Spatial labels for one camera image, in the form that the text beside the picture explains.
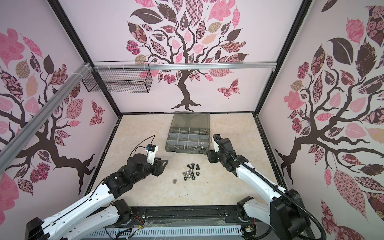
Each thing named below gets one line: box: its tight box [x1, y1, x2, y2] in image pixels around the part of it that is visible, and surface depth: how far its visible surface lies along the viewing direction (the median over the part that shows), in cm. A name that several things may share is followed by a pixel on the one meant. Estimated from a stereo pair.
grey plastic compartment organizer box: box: [165, 111, 212, 154], surface depth 103 cm
